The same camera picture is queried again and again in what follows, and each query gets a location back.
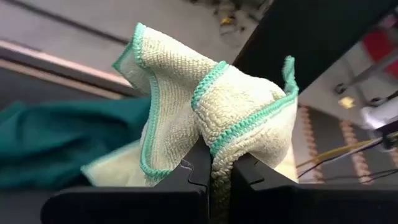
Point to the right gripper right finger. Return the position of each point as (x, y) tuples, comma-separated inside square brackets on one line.
[(295, 205)]

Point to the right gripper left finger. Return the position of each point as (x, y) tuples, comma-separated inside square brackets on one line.
[(130, 205)]

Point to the dark green microfiber towel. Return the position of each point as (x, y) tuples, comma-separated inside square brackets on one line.
[(62, 140)]

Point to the cream towel with teal edge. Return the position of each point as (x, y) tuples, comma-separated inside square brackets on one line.
[(174, 93)]

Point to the black orange-striped floor mat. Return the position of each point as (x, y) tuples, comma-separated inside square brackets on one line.
[(329, 143)]

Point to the yellow star paper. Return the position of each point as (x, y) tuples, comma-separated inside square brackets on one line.
[(346, 102)]

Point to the black divider panel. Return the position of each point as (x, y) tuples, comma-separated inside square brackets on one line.
[(311, 37)]

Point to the red box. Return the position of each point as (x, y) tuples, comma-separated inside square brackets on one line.
[(377, 45)]

